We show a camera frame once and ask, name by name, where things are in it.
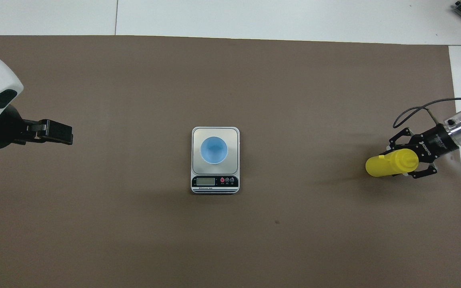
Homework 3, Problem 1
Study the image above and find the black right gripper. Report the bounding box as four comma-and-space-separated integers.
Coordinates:
389, 124, 460, 179

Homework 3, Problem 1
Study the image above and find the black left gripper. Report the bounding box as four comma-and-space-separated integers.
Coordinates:
0, 105, 73, 151

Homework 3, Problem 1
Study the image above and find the yellow squeeze bottle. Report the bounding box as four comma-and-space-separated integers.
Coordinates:
365, 148, 420, 178

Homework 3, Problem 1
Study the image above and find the light blue plastic cup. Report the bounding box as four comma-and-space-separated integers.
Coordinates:
200, 136, 228, 165

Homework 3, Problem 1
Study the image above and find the silver digital kitchen scale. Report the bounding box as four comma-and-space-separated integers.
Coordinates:
191, 126, 240, 195

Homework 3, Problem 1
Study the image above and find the brown paper mat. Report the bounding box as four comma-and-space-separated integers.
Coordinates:
0, 35, 461, 288

